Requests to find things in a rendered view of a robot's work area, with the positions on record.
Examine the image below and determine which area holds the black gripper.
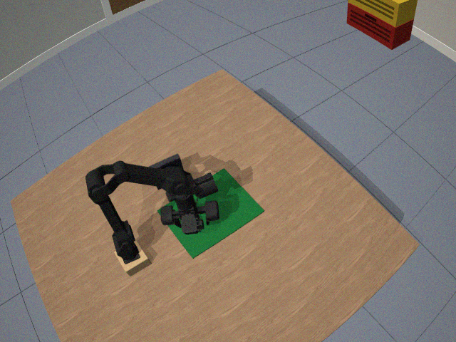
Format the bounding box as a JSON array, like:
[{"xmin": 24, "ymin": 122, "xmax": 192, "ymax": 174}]
[{"xmin": 161, "ymin": 201, "xmax": 219, "ymax": 228}]

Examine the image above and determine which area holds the green flat board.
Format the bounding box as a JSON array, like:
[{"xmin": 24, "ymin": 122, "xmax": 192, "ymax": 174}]
[{"xmin": 168, "ymin": 169, "xmax": 264, "ymax": 259}]

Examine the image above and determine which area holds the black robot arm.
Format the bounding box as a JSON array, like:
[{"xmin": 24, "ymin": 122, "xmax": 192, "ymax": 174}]
[{"xmin": 85, "ymin": 161, "xmax": 218, "ymax": 264}]

